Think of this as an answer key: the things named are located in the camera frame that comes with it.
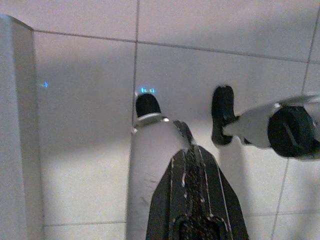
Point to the black robot foot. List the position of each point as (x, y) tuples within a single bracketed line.
[(221, 110), (147, 106)]

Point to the silver robot right leg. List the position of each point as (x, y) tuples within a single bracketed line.
[(257, 127)]

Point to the black robot left foot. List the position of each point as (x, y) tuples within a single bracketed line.
[(147, 106)]

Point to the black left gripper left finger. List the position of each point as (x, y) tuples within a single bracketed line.
[(165, 200)]

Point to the black robot right foot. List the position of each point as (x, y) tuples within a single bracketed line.
[(221, 110)]

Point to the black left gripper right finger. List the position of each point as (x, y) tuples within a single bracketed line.
[(220, 200)]

